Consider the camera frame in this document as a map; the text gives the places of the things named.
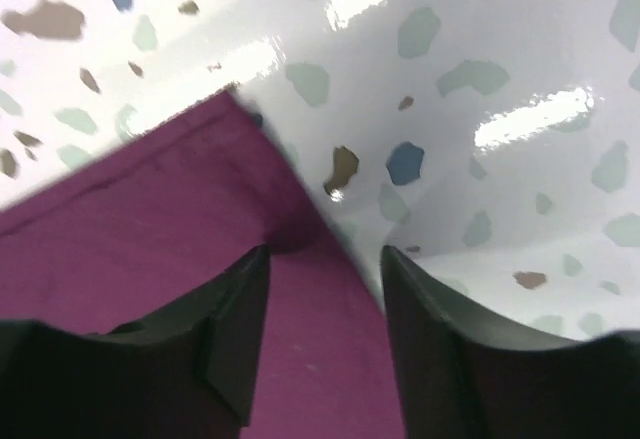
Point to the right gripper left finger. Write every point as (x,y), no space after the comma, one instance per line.
(185,370)

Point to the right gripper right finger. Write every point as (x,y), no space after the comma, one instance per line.
(464,371)

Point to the purple surgical wrap cloth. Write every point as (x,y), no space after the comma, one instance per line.
(173,209)

